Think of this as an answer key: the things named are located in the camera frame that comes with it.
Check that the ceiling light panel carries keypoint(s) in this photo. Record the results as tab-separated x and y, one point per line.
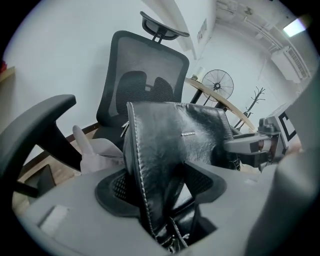
296	26

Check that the wooden shelf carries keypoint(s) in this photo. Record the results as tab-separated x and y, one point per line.
7	73

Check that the black standing fan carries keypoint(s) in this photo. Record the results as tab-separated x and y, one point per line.
217	85

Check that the black coat rack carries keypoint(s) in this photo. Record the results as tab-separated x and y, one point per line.
256	100

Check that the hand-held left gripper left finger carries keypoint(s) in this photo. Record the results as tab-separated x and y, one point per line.
75	207

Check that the round wooden table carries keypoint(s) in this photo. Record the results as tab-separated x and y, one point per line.
225	101

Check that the black mesh office chair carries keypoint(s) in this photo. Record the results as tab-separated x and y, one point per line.
140	62

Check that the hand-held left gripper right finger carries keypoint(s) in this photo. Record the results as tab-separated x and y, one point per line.
232	200

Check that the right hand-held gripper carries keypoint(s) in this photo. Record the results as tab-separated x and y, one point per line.
285	125

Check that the grey cloth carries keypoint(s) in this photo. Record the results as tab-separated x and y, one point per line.
100	152

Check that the black leather bag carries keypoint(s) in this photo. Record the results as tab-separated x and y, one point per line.
162	140

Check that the red object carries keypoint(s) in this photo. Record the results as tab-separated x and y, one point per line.
3	66

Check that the white air conditioner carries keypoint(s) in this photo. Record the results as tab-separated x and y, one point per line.
290	65

